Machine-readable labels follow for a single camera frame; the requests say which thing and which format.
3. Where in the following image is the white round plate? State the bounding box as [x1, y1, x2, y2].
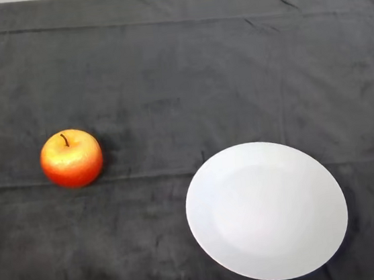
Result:
[179, 132, 355, 280]

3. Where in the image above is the black cloth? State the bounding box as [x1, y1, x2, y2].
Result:
[0, 0, 374, 280]

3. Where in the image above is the red yellow apple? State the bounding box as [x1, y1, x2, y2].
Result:
[37, 125, 107, 193]

